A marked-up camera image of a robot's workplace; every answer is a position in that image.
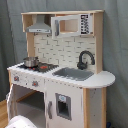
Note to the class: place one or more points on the black toy faucet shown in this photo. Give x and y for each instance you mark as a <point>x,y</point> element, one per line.
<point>82,63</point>

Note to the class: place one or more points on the white toy oven door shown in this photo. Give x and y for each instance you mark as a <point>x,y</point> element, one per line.
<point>11,103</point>

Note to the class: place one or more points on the right red oven knob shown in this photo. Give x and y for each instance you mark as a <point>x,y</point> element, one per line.
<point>35,83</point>

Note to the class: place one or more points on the black toy stovetop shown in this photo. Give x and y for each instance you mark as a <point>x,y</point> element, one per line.
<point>41,67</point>

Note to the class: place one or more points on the grey toy range hood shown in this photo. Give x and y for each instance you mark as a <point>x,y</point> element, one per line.
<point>39,26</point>

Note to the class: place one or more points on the wooden toy kitchen unit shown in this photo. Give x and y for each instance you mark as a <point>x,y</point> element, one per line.
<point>31,101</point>

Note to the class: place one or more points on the silver toy cooking pot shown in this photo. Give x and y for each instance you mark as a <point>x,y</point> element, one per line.
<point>31,61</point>

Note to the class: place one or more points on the white toy microwave door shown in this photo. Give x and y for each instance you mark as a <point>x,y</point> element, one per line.
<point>71,25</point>

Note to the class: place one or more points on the grey toy sink basin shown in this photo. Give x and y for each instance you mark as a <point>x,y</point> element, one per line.
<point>73,74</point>

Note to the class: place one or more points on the red oven knob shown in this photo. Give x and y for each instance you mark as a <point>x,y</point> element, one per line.
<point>16,78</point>
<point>35,83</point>

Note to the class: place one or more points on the white cabinet door with dispenser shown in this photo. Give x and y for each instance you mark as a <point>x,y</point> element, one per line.
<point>64,107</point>

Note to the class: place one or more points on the left red oven knob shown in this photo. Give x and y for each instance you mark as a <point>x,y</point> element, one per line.
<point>16,78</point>

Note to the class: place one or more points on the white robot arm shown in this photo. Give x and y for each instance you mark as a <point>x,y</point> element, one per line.
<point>20,122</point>

